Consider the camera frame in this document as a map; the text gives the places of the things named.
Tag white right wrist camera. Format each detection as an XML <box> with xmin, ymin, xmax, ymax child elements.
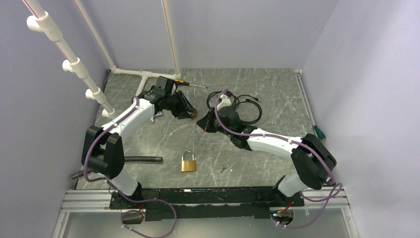
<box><xmin>216</xmin><ymin>94</ymin><xmax>232</xmax><ymax>110</ymax></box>

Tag large brass padlock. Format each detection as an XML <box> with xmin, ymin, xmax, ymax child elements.
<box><xmin>181</xmin><ymin>151</ymin><xmax>197</xmax><ymax>173</ymax></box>

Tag black coiled cable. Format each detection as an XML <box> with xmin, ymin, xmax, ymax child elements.
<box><xmin>206</xmin><ymin>90</ymin><xmax>263</xmax><ymax>125</ymax></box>

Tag green handled screwdriver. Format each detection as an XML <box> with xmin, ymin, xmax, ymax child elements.
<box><xmin>308</xmin><ymin>115</ymin><xmax>326</xmax><ymax>141</ymax></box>

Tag yellow black screwdriver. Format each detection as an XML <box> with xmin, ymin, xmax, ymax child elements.
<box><xmin>174</xmin><ymin>79</ymin><xmax>207</xmax><ymax>88</ymax></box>

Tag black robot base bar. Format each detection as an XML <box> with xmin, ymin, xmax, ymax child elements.
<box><xmin>109</xmin><ymin>186</ymin><xmax>304</xmax><ymax>221</ymax></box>

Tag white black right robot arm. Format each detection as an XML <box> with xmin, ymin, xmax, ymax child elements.
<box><xmin>197</xmin><ymin>106</ymin><xmax>337</xmax><ymax>206</ymax></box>

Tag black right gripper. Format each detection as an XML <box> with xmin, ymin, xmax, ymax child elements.
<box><xmin>197</xmin><ymin>107</ymin><xmax>233</xmax><ymax>137</ymax></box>

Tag small silver key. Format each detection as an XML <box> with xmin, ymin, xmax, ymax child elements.
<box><xmin>220</xmin><ymin>162</ymin><xmax>229</xmax><ymax>173</ymax></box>

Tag grey adjustable wrench red handle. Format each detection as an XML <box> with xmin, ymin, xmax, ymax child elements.
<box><xmin>150</xmin><ymin>112</ymin><xmax>163</xmax><ymax>123</ymax></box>

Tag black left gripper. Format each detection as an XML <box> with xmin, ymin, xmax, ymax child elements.
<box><xmin>165</xmin><ymin>90</ymin><xmax>197</xmax><ymax>119</ymax></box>

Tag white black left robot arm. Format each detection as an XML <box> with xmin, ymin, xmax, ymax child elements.
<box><xmin>81</xmin><ymin>90</ymin><xmax>198</xmax><ymax>208</ymax></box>

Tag white PVC pipe frame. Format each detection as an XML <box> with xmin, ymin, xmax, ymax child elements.
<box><xmin>22</xmin><ymin>0</ymin><xmax>182</xmax><ymax>132</ymax></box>

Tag black corrugated hose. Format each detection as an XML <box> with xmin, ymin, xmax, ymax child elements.
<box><xmin>71</xmin><ymin>156</ymin><xmax>163</xmax><ymax>180</ymax></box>

